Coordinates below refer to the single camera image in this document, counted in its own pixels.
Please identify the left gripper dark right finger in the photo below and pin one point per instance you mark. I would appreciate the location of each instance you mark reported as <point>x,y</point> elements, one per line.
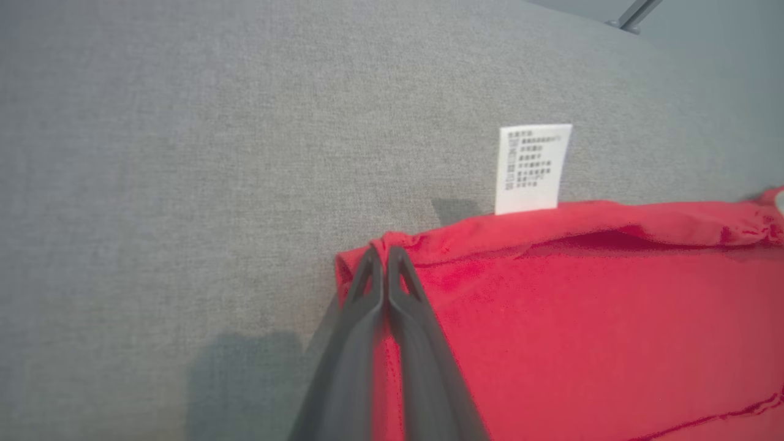
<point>429,380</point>

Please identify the light grey partition post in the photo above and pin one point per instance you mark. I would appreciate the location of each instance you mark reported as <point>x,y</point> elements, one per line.
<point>634,15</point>

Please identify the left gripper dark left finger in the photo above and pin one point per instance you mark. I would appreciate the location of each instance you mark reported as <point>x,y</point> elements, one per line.
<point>349,367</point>

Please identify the red shirt with striped trim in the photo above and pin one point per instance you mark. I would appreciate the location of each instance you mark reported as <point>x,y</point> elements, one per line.
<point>582,337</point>

